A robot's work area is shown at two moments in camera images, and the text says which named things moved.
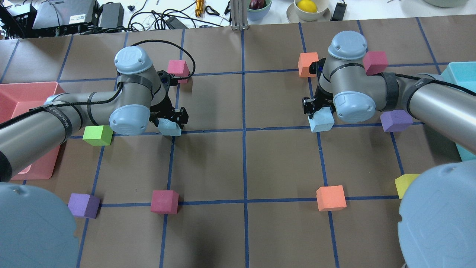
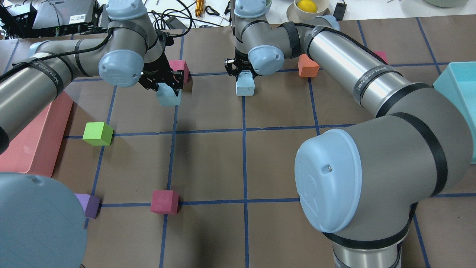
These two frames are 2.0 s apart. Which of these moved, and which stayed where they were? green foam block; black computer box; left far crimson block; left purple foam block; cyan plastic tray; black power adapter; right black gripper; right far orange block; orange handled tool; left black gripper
Moved: left black gripper; right black gripper
Stayed: right far orange block; orange handled tool; green foam block; black power adapter; cyan plastic tray; left far crimson block; black computer box; left purple foam block
